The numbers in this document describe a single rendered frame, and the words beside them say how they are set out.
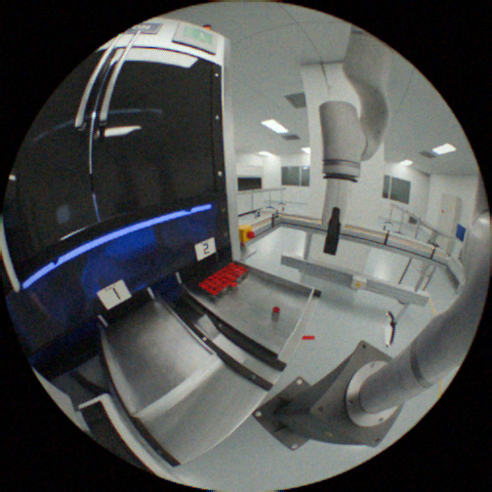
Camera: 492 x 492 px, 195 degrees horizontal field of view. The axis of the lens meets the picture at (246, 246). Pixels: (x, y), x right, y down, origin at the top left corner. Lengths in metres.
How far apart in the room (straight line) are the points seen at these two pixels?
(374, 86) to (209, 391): 0.65
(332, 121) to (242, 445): 1.48
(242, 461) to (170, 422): 0.96
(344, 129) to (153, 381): 0.65
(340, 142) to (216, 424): 0.57
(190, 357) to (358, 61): 0.69
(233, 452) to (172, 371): 0.98
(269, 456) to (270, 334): 1.05
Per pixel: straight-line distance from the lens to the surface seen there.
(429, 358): 0.28
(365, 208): 1.80
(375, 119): 0.40
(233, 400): 0.36
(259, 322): 0.43
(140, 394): 0.44
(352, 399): 0.43
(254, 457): 1.29
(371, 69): 0.34
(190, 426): 0.38
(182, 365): 0.41
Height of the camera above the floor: 1.24
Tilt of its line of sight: 25 degrees down
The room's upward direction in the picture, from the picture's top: 3 degrees counter-clockwise
